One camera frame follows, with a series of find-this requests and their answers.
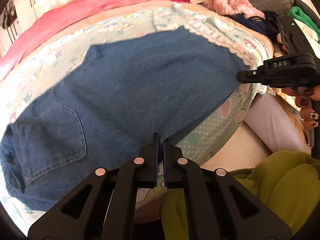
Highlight blue denim pants lace hem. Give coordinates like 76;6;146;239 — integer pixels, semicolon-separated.
1;28;246;211

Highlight olive green clothing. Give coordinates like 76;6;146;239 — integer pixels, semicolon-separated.
159;150;320;240

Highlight right hand painted nails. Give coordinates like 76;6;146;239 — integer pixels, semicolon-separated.
281;85;319;129

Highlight beige bed blanket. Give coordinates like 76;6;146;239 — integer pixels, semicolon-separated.
1;0;273;90

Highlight dark navy garment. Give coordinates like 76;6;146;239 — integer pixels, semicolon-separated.
227;11;279;37

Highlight green garment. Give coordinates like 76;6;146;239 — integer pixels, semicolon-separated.
288;6;319;43

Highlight pink fluffy garment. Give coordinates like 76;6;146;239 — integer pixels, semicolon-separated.
204;0;265;19

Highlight Hello Kitty blue bed sheet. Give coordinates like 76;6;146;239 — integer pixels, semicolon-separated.
0;2;275;230

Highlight pink duvet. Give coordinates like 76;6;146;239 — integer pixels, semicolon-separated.
1;0;149;80

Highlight bags hanging on door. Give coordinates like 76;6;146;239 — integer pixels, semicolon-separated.
1;1;17;29

